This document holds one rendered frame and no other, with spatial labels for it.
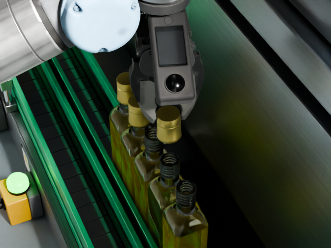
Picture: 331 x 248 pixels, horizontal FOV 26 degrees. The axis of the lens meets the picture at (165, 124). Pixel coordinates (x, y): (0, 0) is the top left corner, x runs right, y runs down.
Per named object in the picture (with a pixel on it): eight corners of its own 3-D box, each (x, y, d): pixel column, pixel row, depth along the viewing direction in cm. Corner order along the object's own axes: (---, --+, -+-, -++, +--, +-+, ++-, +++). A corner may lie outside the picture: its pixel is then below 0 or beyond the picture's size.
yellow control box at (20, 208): (45, 216, 148) (40, 194, 143) (9, 229, 146) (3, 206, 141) (35, 193, 153) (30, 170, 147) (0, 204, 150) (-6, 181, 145)
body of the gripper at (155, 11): (186, 38, 100) (185, -36, 92) (197, 78, 94) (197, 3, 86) (132, 44, 100) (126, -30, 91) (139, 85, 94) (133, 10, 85)
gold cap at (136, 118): (153, 124, 115) (153, 104, 112) (133, 130, 114) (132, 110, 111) (145, 109, 118) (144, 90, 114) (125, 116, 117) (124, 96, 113)
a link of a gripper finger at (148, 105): (150, 100, 105) (158, 50, 99) (155, 128, 101) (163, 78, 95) (129, 100, 105) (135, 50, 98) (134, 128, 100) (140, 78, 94)
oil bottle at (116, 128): (151, 195, 136) (150, 113, 120) (124, 204, 134) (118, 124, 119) (140, 174, 139) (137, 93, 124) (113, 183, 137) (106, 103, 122)
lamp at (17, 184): (32, 191, 143) (30, 181, 141) (10, 199, 142) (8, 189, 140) (26, 175, 146) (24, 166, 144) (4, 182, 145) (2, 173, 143)
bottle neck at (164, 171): (182, 183, 110) (183, 162, 106) (165, 189, 109) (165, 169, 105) (174, 170, 112) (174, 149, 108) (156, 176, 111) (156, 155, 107)
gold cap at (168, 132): (183, 142, 102) (182, 120, 99) (158, 145, 102) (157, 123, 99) (179, 124, 104) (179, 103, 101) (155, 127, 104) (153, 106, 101)
